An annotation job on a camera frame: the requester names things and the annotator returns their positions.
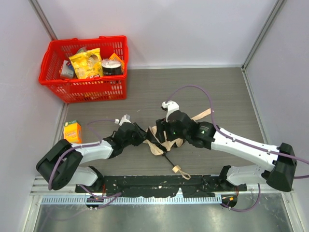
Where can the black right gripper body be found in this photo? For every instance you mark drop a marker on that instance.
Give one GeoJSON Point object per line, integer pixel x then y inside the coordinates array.
{"type": "Point", "coordinates": [161, 130]}

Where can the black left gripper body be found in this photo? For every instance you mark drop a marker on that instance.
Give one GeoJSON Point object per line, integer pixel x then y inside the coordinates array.
{"type": "Point", "coordinates": [136, 133]}

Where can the beige and black umbrella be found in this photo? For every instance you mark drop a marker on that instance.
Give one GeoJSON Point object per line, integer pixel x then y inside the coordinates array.
{"type": "Point", "coordinates": [158, 148]}

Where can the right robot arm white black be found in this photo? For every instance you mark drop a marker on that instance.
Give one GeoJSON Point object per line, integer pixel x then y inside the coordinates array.
{"type": "Point", "coordinates": [275, 164]}

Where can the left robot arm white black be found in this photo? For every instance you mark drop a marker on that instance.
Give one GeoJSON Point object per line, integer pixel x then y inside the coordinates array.
{"type": "Point", "coordinates": [60, 166]}

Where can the red plastic shopping basket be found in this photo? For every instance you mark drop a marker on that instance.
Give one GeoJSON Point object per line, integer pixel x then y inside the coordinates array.
{"type": "Point", "coordinates": [105, 88]}

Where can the orange juice carton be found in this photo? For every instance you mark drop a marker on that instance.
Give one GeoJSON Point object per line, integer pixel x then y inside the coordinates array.
{"type": "Point", "coordinates": [72, 132]}

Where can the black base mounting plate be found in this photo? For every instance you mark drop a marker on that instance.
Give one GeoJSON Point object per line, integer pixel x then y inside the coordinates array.
{"type": "Point", "coordinates": [163, 186]}

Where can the black cd spindle case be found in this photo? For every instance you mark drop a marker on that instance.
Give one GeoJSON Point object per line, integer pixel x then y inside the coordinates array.
{"type": "Point", "coordinates": [107, 71]}

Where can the orange snack packet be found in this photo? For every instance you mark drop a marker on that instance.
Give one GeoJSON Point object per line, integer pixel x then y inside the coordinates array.
{"type": "Point", "coordinates": [116, 64]}

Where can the yellow chips bag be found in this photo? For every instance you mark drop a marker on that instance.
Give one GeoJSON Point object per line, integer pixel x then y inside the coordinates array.
{"type": "Point", "coordinates": [87, 64]}

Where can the grey small box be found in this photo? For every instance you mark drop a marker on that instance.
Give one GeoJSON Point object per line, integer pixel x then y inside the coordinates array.
{"type": "Point", "coordinates": [65, 71]}

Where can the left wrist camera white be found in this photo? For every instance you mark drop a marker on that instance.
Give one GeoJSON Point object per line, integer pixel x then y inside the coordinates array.
{"type": "Point", "coordinates": [125, 119]}

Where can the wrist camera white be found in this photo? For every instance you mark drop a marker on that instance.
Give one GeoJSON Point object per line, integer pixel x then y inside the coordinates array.
{"type": "Point", "coordinates": [169, 107]}
{"type": "Point", "coordinates": [125, 119]}

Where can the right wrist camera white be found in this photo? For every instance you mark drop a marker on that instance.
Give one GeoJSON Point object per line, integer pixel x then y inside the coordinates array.
{"type": "Point", "coordinates": [169, 107]}

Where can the white slotted cable duct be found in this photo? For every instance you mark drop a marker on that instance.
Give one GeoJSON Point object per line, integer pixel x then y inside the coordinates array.
{"type": "Point", "coordinates": [87, 199]}

